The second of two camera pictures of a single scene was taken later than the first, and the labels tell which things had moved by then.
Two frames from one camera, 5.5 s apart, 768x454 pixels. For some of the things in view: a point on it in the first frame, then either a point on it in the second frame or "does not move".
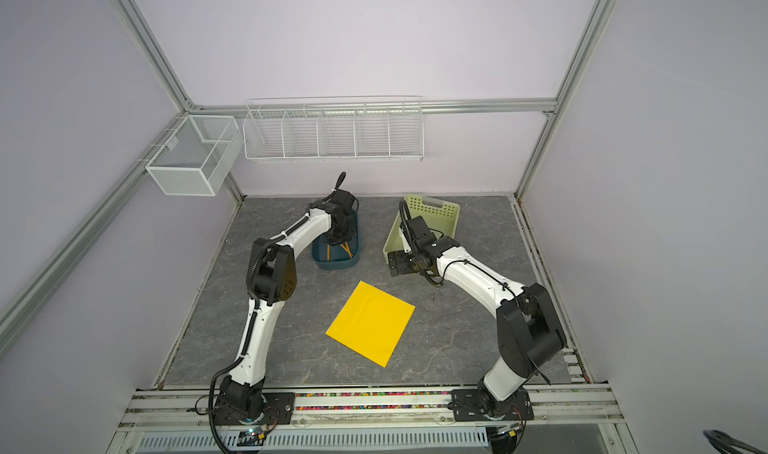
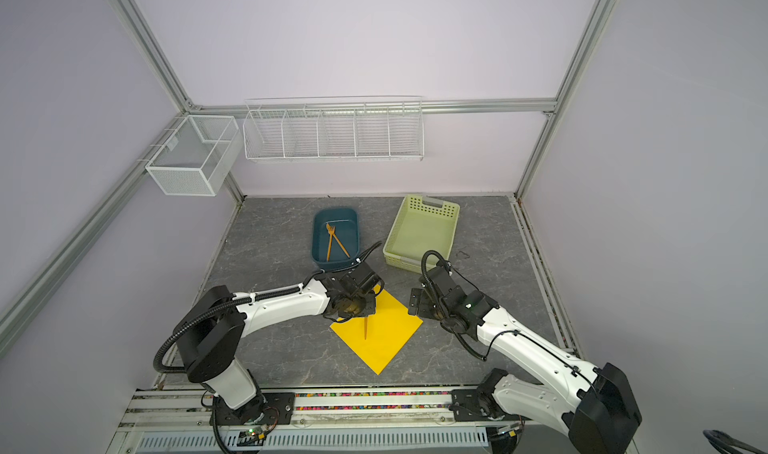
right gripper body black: x=407 y=262 → x=426 y=307
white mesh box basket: x=193 y=160 does not move
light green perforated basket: x=441 y=217 does not move
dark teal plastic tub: x=331 y=257 does not move
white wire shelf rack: x=334 y=129 does not move
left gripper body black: x=342 y=234 → x=363 y=306
